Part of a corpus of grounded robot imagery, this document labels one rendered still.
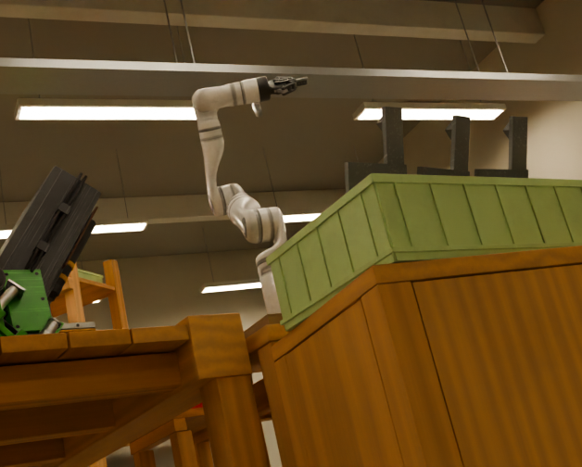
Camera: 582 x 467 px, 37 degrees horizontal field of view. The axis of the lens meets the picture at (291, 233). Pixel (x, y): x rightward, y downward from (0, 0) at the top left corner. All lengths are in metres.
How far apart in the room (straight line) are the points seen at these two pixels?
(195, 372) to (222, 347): 0.09
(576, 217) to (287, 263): 0.62
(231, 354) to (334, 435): 0.38
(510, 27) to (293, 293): 6.93
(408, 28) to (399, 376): 6.54
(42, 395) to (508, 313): 0.96
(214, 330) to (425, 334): 0.63
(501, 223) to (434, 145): 8.44
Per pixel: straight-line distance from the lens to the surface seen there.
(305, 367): 1.82
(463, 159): 1.91
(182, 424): 2.58
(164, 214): 10.58
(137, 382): 1.99
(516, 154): 2.00
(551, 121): 8.70
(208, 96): 2.65
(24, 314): 2.54
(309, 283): 1.76
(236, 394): 1.99
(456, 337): 1.56
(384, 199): 1.58
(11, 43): 7.56
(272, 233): 2.29
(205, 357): 1.98
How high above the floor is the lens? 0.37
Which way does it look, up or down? 19 degrees up
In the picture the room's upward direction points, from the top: 13 degrees counter-clockwise
